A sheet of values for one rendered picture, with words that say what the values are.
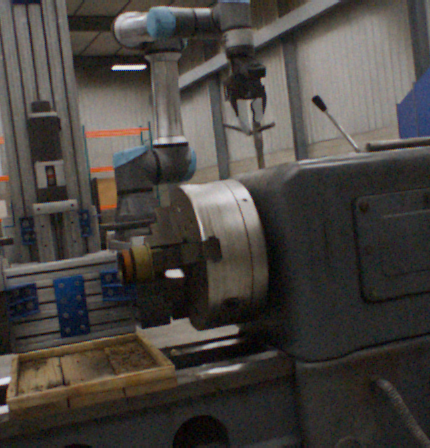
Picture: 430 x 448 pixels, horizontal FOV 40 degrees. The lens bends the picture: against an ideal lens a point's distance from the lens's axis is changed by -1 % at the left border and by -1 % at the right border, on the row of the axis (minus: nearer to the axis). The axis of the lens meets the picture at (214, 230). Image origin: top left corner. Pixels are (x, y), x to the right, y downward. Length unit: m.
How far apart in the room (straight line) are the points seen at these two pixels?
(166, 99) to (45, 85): 0.40
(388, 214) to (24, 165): 1.21
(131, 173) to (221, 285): 0.78
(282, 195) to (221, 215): 0.13
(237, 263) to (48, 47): 1.17
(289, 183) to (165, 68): 0.89
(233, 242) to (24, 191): 1.01
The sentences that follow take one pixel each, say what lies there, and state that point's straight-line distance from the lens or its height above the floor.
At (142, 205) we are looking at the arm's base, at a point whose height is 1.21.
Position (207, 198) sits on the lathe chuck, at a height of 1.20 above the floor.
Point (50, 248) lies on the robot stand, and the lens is 1.94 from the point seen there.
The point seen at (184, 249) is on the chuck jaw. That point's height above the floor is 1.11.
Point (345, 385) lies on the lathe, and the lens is 1.24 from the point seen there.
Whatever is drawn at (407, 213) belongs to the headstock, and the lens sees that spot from 1.27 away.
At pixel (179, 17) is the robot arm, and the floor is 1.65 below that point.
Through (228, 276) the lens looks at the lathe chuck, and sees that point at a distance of 1.16.
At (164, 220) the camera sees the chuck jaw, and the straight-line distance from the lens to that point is 1.32.
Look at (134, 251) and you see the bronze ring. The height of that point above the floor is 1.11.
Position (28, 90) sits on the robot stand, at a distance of 2.05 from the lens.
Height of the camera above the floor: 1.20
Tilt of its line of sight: 3 degrees down
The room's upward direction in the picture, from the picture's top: 7 degrees counter-clockwise
